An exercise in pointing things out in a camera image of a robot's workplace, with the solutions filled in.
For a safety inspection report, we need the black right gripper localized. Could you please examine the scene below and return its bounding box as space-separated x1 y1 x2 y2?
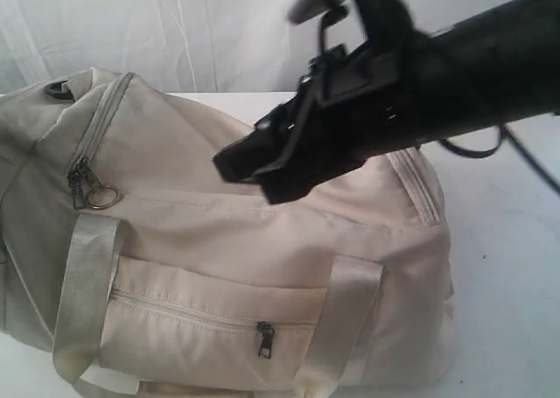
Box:
213 47 420 204

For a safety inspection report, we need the cream fabric duffel bag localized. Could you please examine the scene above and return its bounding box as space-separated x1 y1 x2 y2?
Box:
1 68 455 397

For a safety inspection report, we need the metal zipper pull ring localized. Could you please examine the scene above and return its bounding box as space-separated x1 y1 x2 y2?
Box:
85 183 120 210

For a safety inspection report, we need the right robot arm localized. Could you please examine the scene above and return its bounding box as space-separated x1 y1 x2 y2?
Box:
213 0 559 204

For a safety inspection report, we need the white backdrop curtain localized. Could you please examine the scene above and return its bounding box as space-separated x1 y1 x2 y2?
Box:
0 0 560 95

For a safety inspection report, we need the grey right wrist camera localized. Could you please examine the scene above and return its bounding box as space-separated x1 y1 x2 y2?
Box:
270 0 351 25

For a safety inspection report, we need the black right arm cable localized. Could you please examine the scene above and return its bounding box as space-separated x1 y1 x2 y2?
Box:
314 3 560 198

